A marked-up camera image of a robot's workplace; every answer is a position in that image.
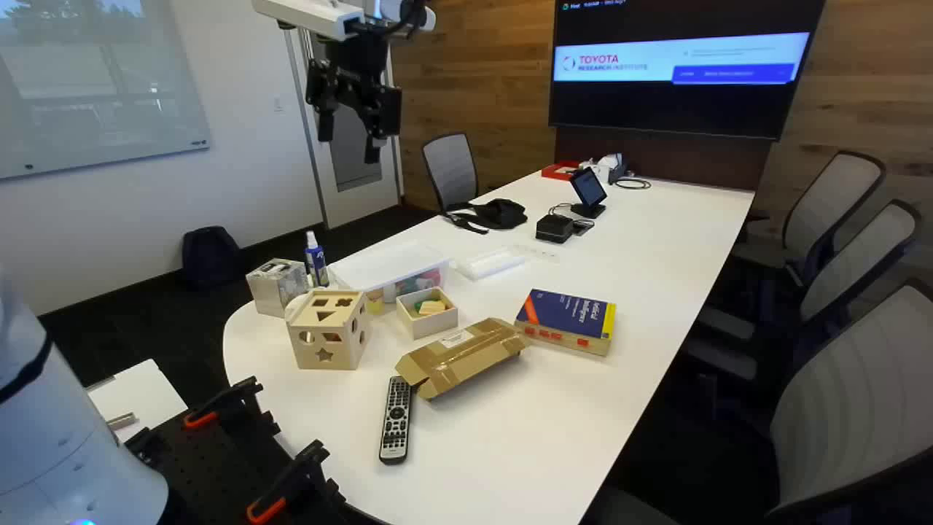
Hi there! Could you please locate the clear plastic storage container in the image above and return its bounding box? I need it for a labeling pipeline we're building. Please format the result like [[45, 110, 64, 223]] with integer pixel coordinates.
[[353, 265, 446, 312]]

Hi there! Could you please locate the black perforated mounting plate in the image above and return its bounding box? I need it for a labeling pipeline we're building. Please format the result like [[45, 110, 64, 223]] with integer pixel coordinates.
[[128, 414, 385, 525]]

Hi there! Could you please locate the black clamp orange tip left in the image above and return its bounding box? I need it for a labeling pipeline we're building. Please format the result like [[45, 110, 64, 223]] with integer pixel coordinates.
[[184, 377, 264, 433]]

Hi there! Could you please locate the small wooden tray with toys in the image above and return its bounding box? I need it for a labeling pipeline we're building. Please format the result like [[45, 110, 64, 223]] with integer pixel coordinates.
[[398, 290, 458, 338]]

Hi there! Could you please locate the black backpack on floor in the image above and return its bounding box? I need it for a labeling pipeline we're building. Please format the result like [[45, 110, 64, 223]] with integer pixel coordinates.
[[181, 226, 240, 290]]

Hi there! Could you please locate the black headset pile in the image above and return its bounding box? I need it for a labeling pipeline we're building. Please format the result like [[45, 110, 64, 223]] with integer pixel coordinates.
[[446, 199, 528, 234]]

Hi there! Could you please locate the red small box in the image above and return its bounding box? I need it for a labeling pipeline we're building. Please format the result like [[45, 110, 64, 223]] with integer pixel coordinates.
[[544, 163, 579, 182]]

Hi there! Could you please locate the grey office chair right middle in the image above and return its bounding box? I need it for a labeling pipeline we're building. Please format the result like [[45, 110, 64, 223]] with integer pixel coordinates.
[[685, 202, 921, 386]]

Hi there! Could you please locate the wall mounted tv screen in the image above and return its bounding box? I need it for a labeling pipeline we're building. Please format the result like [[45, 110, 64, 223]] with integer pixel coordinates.
[[548, 0, 826, 139]]

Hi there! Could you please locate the black clamp orange tip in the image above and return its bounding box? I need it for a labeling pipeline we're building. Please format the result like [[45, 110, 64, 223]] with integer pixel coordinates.
[[184, 377, 264, 433], [246, 440, 331, 525]]

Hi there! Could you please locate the blue and yellow book box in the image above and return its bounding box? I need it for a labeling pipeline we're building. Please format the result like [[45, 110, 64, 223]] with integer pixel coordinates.
[[514, 290, 618, 355]]

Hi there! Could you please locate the grey office chair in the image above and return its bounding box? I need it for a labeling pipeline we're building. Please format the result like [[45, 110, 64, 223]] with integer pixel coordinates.
[[735, 148, 888, 282], [685, 202, 921, 386], [602, 282, 933, 525]]

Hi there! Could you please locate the wooden shape sorter cube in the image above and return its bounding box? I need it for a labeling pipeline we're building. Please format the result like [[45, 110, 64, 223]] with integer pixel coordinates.
[[287, 290, 369, 370]]

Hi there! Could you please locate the flat brown cardboard box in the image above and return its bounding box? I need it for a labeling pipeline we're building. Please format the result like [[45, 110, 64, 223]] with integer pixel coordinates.
[[398, 317, 526, 401]]

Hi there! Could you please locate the white side table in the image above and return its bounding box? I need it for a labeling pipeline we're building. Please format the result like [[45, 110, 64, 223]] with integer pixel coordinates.
[[87, 358, 186, 444]]

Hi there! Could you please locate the white device with cable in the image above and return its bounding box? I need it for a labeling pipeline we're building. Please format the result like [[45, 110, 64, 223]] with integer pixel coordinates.
[[592, 151, 650, 189]]

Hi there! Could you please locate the blue spray bottle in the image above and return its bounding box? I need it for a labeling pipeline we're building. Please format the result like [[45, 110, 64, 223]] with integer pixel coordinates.
[[307, 231, 331, 285]]

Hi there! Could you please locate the black remote control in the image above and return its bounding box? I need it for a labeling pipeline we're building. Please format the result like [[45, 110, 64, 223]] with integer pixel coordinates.
[[380, 377, 414, 465]]

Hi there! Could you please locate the grey office chair right far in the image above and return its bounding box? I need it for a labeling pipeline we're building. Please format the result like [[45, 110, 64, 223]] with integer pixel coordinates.
[[735, 148, 888, 282]]

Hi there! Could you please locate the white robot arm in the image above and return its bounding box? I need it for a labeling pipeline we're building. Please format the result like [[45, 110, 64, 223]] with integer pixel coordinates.
[[0, 275, 172, 525]]

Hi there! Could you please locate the wall whiteboard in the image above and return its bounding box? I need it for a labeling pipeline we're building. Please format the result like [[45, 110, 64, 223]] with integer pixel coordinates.
[[0, 0, 211, 182]]

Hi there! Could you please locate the grey office chair right near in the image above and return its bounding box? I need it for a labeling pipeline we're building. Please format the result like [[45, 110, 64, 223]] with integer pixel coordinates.
[[602, 282, 933, 525]]

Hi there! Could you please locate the clear plastic container lid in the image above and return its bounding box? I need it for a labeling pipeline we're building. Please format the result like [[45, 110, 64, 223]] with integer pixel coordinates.
[[331, 242, 449, 291]]

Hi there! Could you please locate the white flat eraser block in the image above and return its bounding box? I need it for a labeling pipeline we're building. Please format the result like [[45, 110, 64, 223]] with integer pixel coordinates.
[[458, 252, 526, 279]]

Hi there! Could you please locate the grey office chair far end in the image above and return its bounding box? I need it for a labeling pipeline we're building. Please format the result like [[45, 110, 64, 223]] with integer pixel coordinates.
[[423, 135, 479, 211]]

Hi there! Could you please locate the black clamp orange tip right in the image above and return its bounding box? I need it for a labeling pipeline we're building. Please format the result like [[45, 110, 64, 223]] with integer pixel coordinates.
[[246, 440, 331, 525]]

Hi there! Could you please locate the small white wooden box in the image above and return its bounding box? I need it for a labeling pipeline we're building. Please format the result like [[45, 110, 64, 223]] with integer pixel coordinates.
[[246, 258, 309, 314]]

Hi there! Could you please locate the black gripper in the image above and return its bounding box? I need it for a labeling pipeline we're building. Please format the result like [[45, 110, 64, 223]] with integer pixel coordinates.
[[307, 33, 402, 163]]

